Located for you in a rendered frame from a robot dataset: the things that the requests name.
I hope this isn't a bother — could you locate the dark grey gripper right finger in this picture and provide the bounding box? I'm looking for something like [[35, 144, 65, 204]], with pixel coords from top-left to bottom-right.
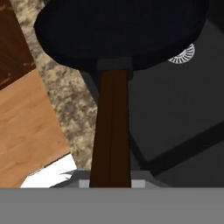
[[129, 170, 173, 189]]

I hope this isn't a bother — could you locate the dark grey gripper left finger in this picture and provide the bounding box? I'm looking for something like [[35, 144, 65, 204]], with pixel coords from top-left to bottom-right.
[[52, 170, 92, 189]]

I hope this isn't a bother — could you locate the black pan with brown handle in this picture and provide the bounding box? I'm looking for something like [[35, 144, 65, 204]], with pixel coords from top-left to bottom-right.
[[33, 0, 210, 189]]

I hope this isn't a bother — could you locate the white round sink drain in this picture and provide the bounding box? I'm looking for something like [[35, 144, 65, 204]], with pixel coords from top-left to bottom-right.
[[167, 43, 196, 65]]

